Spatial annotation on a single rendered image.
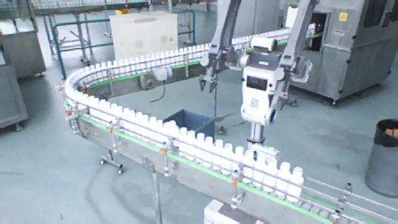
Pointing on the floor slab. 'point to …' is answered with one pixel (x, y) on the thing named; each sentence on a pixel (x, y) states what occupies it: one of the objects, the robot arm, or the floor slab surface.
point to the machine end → (350, 46)
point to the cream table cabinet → (143, 34)
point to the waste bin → (384, 161)
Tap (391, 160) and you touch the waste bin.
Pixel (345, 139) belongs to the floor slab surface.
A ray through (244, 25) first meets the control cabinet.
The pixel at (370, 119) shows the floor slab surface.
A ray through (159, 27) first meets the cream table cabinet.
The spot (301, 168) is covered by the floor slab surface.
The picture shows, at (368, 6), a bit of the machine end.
